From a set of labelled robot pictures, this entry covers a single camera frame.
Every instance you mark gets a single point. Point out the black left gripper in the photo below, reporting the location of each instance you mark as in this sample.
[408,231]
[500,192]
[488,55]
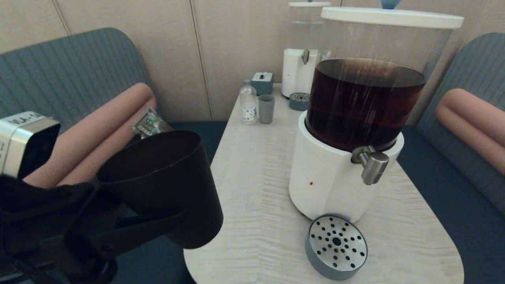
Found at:
[43,228]

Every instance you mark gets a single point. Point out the black tapered cup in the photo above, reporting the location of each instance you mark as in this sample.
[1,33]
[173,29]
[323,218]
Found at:
[169,185]

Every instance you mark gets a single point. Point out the blue-grey cup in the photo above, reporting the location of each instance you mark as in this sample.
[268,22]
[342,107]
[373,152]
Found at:
[266,109]

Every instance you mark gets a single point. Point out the pink bolster beside snack bag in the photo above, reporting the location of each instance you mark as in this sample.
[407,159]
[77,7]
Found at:
[102,126]

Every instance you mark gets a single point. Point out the green brown snack bag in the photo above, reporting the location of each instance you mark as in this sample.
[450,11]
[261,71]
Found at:
[152,124]

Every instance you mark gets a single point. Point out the clear plastic water bottle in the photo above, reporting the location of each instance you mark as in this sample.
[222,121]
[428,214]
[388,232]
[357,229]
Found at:
[248,104]

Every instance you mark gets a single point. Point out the large blue-grey perforated drip tray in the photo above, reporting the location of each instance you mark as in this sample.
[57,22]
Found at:
[335,246]

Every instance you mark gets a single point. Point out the small blue-grey perforated drip tray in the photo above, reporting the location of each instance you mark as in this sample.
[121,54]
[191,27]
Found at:
[299,101]

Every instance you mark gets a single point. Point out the small dispenser with clear water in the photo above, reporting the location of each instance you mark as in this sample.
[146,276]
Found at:
[302,71]

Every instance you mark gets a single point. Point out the large dispenser with dark tea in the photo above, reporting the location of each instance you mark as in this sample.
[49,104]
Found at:
[347,130]

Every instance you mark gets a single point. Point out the white small dispenser lid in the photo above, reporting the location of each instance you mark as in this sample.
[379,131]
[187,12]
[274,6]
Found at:
[309,4]

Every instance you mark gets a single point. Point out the teal empty bench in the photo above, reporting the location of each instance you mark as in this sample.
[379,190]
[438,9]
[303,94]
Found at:
[465,197]

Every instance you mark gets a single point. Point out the white large dispenser lid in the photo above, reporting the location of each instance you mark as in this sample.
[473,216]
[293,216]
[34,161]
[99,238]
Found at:
[390,17]

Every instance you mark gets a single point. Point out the pink bolster on empty bench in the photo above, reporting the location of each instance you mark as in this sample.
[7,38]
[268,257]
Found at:
[473,118]

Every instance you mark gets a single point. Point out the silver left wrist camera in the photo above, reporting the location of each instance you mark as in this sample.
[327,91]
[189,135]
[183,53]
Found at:
[27,142]

